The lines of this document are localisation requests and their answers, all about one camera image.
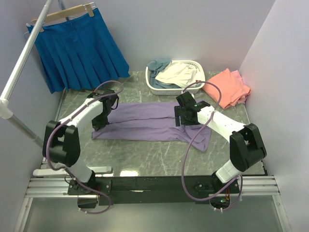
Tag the purple t shirt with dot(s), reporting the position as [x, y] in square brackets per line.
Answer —
[148, 121]

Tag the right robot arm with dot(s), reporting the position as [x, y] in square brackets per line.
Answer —
[246, 146]

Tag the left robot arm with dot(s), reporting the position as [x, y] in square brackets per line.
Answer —
[62, 138]

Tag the grey blue t shirt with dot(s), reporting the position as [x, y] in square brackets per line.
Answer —
[154, 67]

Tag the blue pleated skirt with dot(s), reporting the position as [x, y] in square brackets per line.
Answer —
[80, 54]

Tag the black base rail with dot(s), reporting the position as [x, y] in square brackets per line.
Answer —
[161, 189]

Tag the folded orange t shirt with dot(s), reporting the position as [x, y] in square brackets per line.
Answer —
[225, 81]

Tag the wooden clothes hanger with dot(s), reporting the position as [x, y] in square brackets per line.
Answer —
[63, 14]

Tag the white plastic laundry basket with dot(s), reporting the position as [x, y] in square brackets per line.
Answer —
[192, 88]

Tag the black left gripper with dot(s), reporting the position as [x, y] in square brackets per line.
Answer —
[99, 122]

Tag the folded pink t shirt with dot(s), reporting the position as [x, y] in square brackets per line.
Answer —
[241, 91]

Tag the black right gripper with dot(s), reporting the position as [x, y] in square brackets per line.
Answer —
[177, 116]

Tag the aluminium frame rail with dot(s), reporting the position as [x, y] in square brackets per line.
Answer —
[58, 188]

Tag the white t shirt in basket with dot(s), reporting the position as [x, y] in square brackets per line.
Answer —
[179, 75]

